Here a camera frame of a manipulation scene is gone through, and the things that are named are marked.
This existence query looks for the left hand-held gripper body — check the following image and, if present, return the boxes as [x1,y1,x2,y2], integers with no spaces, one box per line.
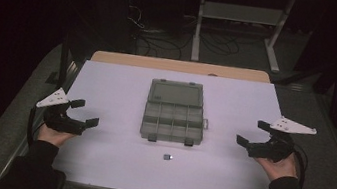
[32,84,93,138]

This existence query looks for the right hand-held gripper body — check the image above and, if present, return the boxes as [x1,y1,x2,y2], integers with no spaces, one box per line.
[245,111,319,169]

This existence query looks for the person's left hand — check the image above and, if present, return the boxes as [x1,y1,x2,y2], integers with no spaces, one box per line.
[35,122,77,151]

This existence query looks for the person's right hand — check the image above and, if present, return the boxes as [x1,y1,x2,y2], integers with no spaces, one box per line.
[250,147,304,187]

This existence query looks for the grey clear plastic compartment box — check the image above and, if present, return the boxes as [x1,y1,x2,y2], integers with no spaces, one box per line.
[137,75,215,150]

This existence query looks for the small grey metal part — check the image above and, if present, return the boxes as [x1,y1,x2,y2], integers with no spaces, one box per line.
[162,152,175,162]

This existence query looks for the wooden table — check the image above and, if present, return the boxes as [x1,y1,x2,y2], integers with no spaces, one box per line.
[89,45,273,88]

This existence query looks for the left hand-held gripper cable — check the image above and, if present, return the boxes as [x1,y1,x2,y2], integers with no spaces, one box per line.
[23,105,49,151]

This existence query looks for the hand-held gripper cable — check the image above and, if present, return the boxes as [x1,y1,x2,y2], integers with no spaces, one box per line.
[287,144,312,189]
[23,105,49,151]

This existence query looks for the right hand-held gripper cable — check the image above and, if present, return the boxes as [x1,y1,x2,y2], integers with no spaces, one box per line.
[287,144,312,189]

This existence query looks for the black floor cable tangle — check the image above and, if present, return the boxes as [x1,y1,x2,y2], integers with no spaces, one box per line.
[197,28,244,60]
[130,25,188,62]

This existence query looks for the white cable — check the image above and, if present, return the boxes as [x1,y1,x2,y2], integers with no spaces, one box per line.
[124,3,149,31]

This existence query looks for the grey metal desk frame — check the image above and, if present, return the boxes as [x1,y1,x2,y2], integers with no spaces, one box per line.
[189,0,297,76]

